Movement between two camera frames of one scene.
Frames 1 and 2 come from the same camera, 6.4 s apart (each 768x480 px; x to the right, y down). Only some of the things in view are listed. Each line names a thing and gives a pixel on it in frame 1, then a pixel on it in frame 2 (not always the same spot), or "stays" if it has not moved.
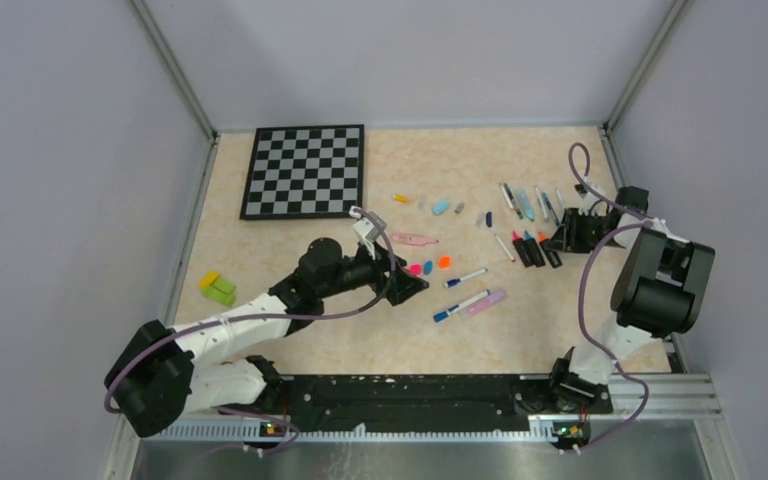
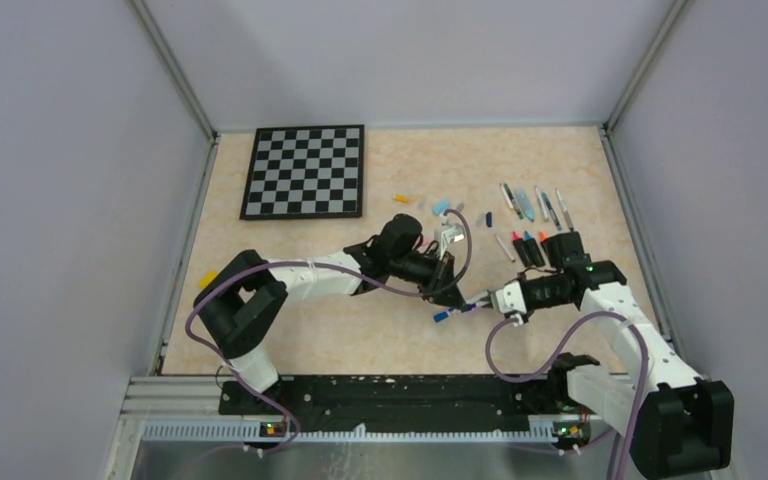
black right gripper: x=566 y=238 → x=489 y=301
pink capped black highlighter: x=522 y=249 stays
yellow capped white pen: x=506 y=196 stays
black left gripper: x=400 y=285 → x=443 y=290
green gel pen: x=512 y=201 stays
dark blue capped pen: x=560 y=198 stays
